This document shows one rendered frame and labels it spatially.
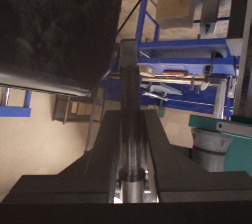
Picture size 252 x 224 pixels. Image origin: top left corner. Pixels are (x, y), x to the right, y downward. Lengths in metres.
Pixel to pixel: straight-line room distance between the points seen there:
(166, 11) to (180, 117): 5.48
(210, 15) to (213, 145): 1.62
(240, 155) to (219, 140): 0.19
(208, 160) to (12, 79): 0.82
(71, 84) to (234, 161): 0.90
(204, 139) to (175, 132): 6.58
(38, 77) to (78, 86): 0.07
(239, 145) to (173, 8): 1.78
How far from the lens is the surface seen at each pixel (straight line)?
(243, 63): 1.12
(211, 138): 0.88
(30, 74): 0.27
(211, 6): 2.30
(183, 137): 7.39
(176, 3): 2.42
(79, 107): 4.28
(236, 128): 0.88
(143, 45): 2.18
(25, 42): 0.27
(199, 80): 3.28
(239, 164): 1.05
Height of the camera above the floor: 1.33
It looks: 1 degrees down
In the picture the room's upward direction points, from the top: 171 degrees counter-clockwise
